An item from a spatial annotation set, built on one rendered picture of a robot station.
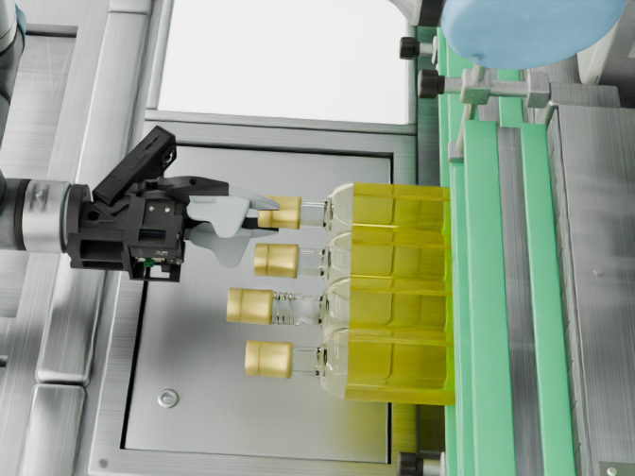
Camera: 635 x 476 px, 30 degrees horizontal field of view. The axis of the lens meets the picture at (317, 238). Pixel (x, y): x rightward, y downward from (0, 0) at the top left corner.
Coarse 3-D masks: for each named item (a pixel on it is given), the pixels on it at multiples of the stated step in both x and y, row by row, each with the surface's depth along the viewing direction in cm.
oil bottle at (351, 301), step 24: (336, 288) 116; (360, 288) 116; (384, 288) 116; (408, 288) 116; (432, 288) 116; (336, 312) 115; (360, 312) 114; (384, 312) 115; (408, 312) 115; (432, 312) 115
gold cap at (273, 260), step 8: (256, 248) 120; (264, 248) 120; (272, 248) 120; (280, 248) 120; (288, 248) 120; (296, 248) 120; (256, 256) 119; (264, 256) 119; (272, 256) 119; (280, 256) 119; (288, 256) 119; (296, 256) 119; (256, 264) 119; (264, 264) 119; (272, 264) 119; (280, 264) 119; (288, 264) 119; (296, 264) 119; (256, 272) 120; (264, 272) 120; (272, 272) 120; (280, 272) 120; (288, 272) 120; (296, 272) 120
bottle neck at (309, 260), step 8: (304, 248) 121; (312, 248) 121; (320, 248) 121; (304, 256) 120; (312, 256) 120; (320, 256) 120; (304, 264) 120; (312, 264) 120; (320, 264) 120; (304, 272) 120; (312, 272) 120
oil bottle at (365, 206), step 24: (336, 192) 123; (360, 192) 122; (384, 192) 123; (408, 192) 123; (432, 192) 123; (336, 216) 121; (360, 216) 121; (384, 216) 121; (408, 216) 121; (432, 216) 121
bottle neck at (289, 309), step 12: (276, 300) 116; (288, 300) 116; (300, 300) 116; (312, 300) 117; (276, 312) 116; (288, 312) 116; (300, 312) 116; (312, 312) 116; (288, 324) 117; (300, 324) 117; (312, 324) 117
